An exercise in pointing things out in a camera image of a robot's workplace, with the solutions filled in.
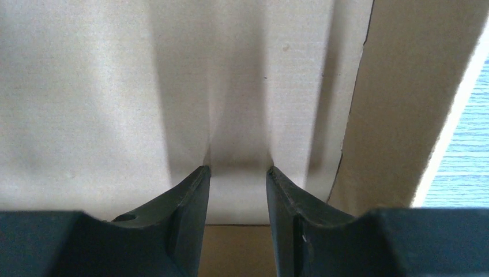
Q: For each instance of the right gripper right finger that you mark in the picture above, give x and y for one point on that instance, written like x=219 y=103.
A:
x=312 y=238

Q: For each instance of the brown cardboard box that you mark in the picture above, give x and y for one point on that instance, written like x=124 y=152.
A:
x=105 y=105

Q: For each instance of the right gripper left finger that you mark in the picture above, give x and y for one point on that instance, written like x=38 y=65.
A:
x=160 y=238

